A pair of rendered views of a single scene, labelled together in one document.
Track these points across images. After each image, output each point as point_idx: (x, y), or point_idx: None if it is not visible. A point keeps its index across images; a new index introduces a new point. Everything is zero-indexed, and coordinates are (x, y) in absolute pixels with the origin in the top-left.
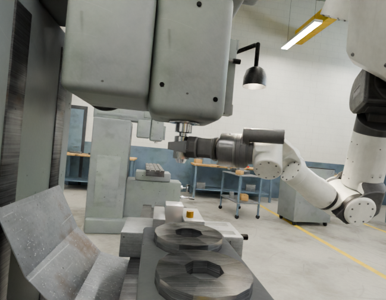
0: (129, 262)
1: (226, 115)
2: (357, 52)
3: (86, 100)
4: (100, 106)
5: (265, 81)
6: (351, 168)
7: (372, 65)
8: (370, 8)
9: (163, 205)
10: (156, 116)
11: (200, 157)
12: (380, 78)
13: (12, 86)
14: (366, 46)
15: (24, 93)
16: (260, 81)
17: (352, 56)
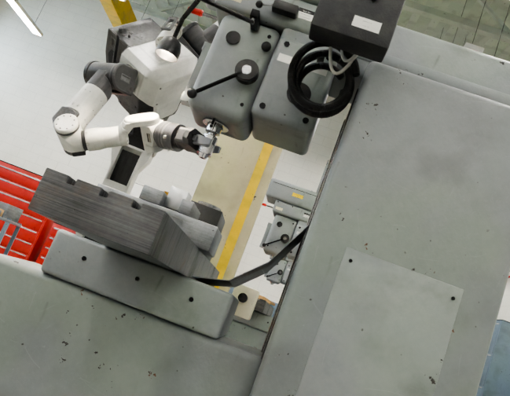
0: (204, 255)
1: (183, 103)
2: (161, 90)
3: (301, 142)
4: (310, 116)
5: (162, 53)
6: (91, 118)
7: (156, 99)
8: (176, 87)
9: (111, 191)
10: (240, 136)
11: (193, 152)
12: (141, 93)
13: (325, 170)
14: (163, 93)
15: (327, 167)
16: (167, 58)
17: (159, 89)
